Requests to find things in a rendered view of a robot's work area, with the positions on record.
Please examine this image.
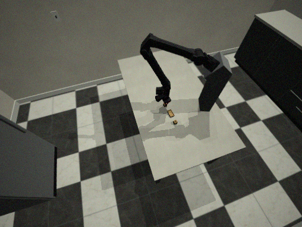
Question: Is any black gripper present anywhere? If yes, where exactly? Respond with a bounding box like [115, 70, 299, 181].
[162, 96, 171, 105]

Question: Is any tan cardboard tray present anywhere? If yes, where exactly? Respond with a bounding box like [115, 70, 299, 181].
[167, 109, 175, 117]

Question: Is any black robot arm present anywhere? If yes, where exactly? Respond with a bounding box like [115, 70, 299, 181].
[140, 33, 220, 102]

